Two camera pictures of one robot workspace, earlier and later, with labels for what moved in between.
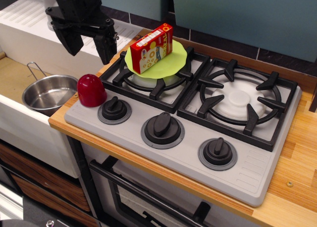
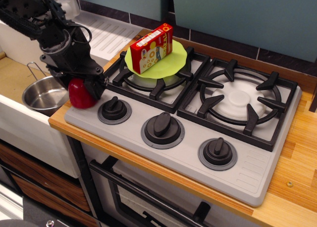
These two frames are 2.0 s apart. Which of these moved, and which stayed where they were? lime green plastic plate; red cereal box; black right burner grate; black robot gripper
Moved: black robot gripper
Stayed: red cereal box; lime green plastic plate; black right burner grate
